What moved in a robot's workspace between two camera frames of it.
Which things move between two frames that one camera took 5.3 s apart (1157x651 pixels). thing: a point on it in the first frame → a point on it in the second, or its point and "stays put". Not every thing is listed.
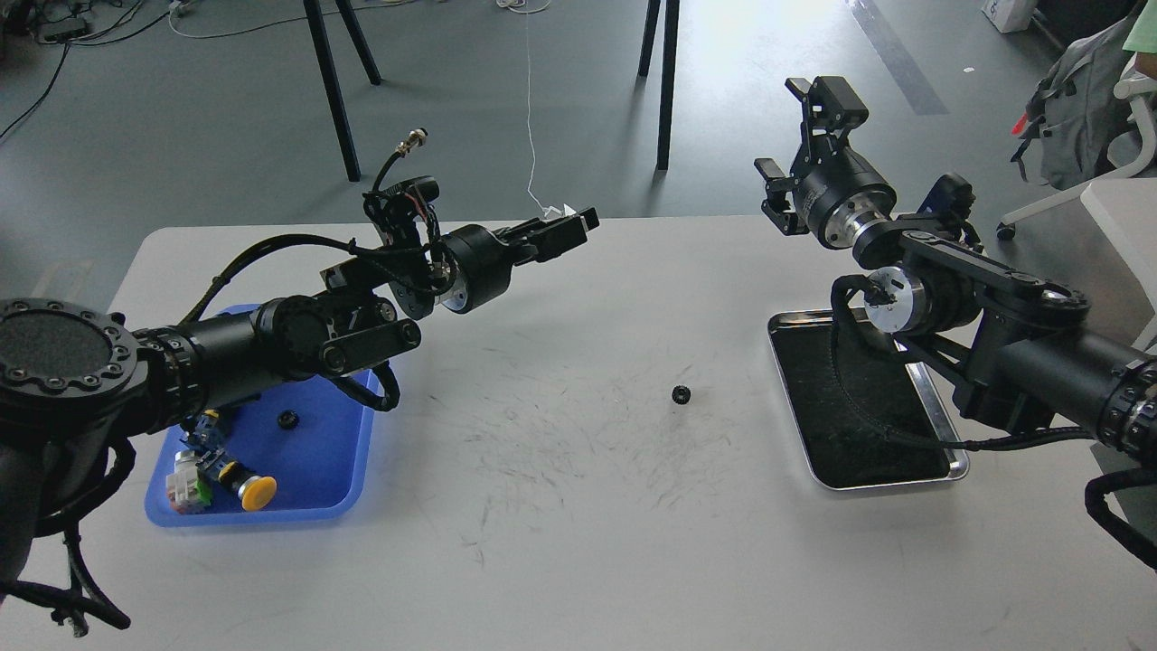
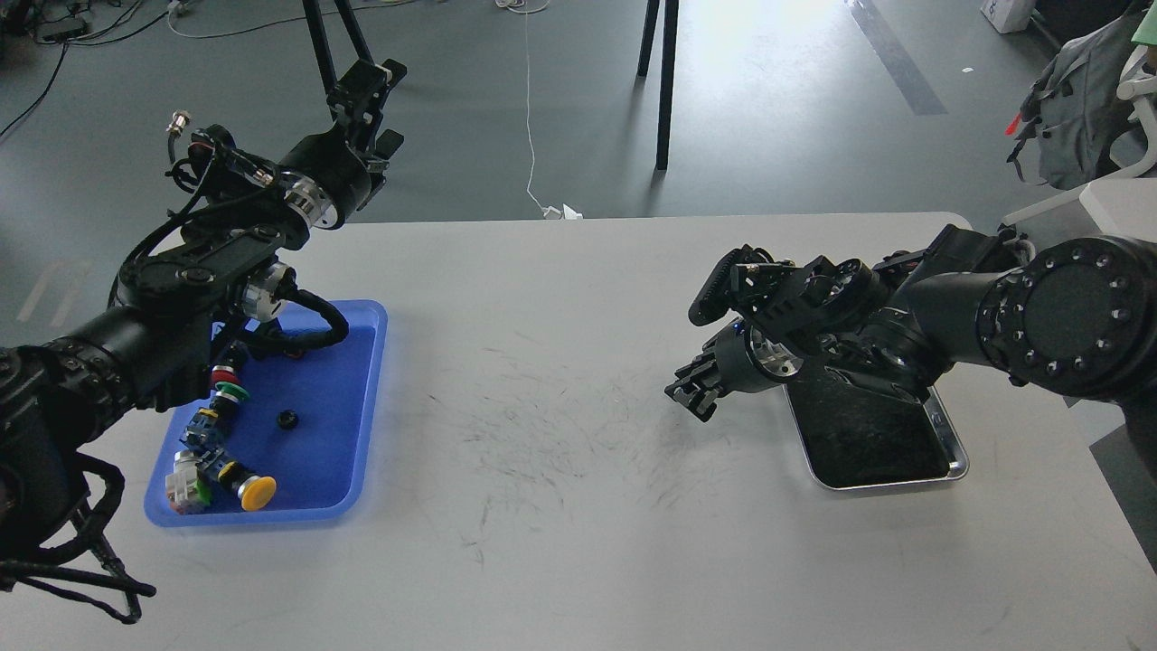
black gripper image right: (835, 191) → (747, 362)
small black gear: (288, 419) stays put
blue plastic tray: (311, 437) stays put
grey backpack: (1069, 113) stays put
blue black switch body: (204, 429) stays put
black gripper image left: (481, 261) → (331, 162)
